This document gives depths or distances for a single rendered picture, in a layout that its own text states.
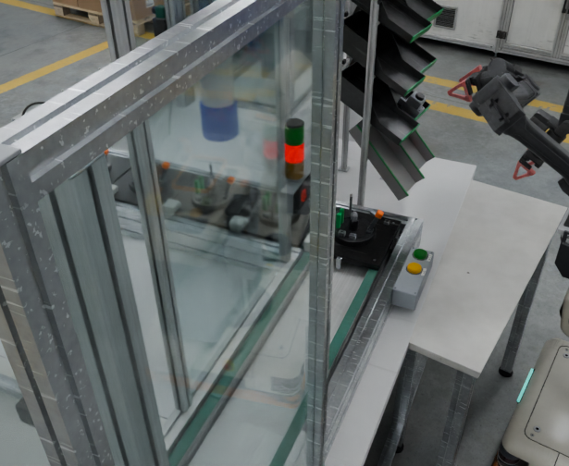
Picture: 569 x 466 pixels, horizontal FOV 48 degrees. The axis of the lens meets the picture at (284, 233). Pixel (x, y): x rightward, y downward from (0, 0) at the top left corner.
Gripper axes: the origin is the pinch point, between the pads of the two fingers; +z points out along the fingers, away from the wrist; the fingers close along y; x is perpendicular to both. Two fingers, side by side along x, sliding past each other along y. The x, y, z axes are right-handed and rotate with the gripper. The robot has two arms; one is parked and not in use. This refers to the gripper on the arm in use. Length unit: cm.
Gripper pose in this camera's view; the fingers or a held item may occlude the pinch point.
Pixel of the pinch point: (456, 87)
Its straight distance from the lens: 210.7
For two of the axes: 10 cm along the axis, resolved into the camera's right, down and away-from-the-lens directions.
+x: 3.7, 8.5, 3.7
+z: -7.5, 0.4, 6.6
